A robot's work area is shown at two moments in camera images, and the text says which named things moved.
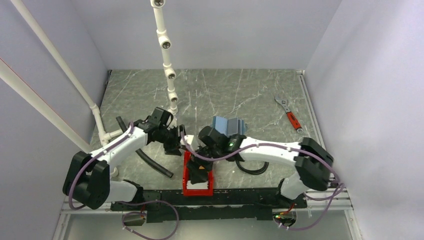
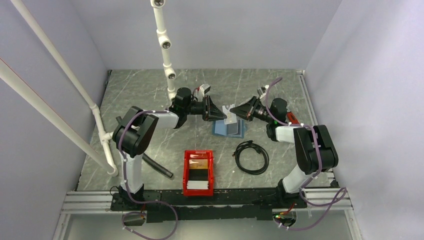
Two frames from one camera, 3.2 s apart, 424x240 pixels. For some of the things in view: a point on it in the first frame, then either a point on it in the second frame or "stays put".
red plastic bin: x=195 y=192 stays put
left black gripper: x=172 y=148 to x=211 y=112
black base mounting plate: x=227 y=205 stays put
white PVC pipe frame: x=14 y=82 stays put
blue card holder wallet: x=229 y=127 stays put
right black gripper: x=197 y=176 to x=247 y=110
